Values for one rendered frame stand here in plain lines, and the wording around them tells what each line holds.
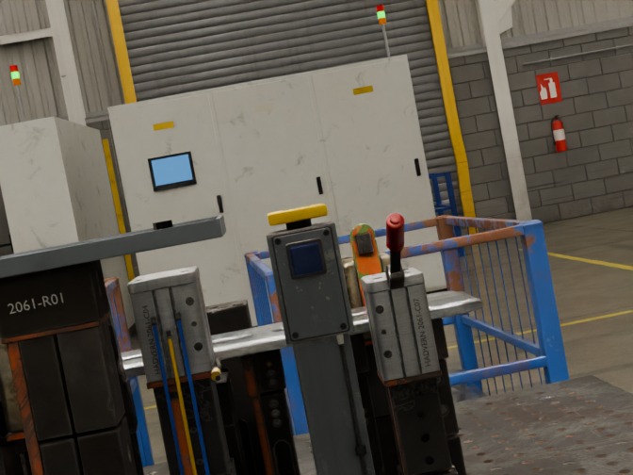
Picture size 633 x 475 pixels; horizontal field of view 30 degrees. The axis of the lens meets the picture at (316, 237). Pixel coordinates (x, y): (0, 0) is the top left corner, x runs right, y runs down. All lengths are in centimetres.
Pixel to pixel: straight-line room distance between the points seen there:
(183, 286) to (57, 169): 804
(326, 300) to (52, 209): 823
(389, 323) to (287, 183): 802
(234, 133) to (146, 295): 803
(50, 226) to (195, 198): 114
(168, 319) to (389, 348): 25
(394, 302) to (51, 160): 810
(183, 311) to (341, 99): 813
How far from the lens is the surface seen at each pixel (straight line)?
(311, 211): 118
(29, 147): 940
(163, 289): 134
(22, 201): 941
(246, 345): 146
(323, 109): 941
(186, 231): 114
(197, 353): 134
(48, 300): 119
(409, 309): 135
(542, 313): 342
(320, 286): 118
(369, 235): 168
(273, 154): 936
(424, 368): 136
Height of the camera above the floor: 119
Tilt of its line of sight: 3 degrees down
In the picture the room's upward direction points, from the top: 11 degrees counter-clockwise
